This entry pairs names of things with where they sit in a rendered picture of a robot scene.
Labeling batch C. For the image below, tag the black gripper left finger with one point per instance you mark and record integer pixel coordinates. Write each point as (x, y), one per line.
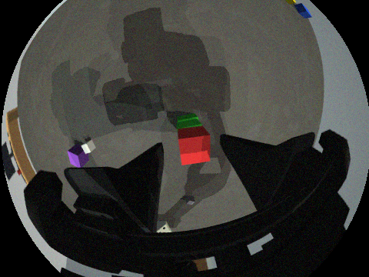
(135, 186)

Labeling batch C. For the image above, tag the red block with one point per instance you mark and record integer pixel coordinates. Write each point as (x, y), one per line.
(194, 143)

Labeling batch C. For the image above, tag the purple block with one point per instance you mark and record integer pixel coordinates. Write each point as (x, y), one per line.
(77, 156)

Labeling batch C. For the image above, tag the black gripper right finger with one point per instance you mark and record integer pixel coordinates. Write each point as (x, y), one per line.
(262, 167)

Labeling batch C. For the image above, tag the green block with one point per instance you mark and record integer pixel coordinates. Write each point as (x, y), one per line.
(187, 117)
(188, 123)

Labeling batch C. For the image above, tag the blue block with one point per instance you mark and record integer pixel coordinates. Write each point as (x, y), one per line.
(303, 10)

